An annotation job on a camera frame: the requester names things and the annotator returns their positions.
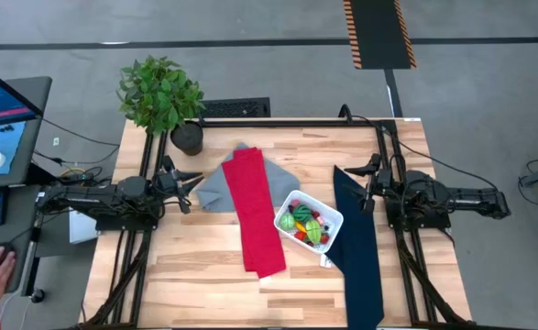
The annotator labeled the red cloth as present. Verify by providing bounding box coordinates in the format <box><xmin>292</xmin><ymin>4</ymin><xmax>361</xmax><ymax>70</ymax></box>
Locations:
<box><xmin>221</xmin><ymin>146</ymin><xmax>287</xmax><ymax>280</ymax></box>

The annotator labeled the black orange striped mat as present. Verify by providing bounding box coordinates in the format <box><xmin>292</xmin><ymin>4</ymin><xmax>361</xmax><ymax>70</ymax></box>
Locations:
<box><xmin>343</xmin><ymin>0</ymin><xmax>418</xmax><ymax>71</ymax></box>

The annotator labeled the white box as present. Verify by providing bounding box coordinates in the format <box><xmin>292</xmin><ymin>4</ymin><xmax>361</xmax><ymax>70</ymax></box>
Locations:
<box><xmin>69</xmin><ymin>208</ymin><xmax>99</xmax><ymax>245</ymax></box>

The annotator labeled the white perforated plastic basket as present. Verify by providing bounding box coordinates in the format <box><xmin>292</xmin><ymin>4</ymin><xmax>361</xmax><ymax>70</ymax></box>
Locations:
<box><xmin>273</xmin><ymin>189</ymin><xmax>345</xmax><ymax>256</ymax></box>

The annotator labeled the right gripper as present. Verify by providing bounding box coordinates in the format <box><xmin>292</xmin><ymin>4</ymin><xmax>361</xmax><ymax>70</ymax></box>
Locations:
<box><xmin>341</xmin><ymin>153</ymin><xmax>393</xmax><ymax>215</ymax></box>

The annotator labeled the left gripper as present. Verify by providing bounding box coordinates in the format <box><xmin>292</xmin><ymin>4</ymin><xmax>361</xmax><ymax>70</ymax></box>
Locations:
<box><xmin>156</xmin><ymin>154</ymin><xmax>205</xmax><ymax>215</ymax></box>

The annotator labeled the navy blue cloth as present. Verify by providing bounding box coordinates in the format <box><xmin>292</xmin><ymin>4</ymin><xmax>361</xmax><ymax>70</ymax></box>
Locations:
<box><xmin>325</xmin><ymin>164</ymin><xmax>386</xmax><ymax>330</ymax></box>

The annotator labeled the black aluminium table frame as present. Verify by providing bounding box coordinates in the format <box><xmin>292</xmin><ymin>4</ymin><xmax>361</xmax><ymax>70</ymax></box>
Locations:
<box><xmin>82</xmin><ymin>116</ymin><xmax>476</xmax><ymax>330</ymax></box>

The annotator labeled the green potted plant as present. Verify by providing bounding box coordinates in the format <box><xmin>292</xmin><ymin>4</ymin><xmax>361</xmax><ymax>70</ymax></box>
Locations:
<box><xmin>115</xmin><ymin>54</ymin><xmax>205</xmax><ymax>157</ymax></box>

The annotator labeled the grey cloth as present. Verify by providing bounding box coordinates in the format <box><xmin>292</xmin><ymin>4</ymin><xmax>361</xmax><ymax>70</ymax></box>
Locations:
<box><xmin>194</xmin><ymin>141</ymin><xmax>302</xmax><ymax>214</ymax></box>

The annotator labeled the black cable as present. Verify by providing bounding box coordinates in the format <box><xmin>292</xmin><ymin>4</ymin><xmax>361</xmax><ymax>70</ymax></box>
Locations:
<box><xmin>339</xmin><ymin>104</ymin><xmax>500</xmax><ymax>192</ymax></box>

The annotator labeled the grey computer desk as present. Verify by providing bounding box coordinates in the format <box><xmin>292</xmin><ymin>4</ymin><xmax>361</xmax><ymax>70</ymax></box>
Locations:
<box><xmin>0</xmin><ymin>75</ymin><xmax>54</xmax><ymax>298</ymax></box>

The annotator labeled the black floor grille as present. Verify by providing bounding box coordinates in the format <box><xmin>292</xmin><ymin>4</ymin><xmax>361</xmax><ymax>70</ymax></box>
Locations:
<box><xmin>199</xmin><ymin>96</ymin><xmax>272</xmax><ymax>119</ymax></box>

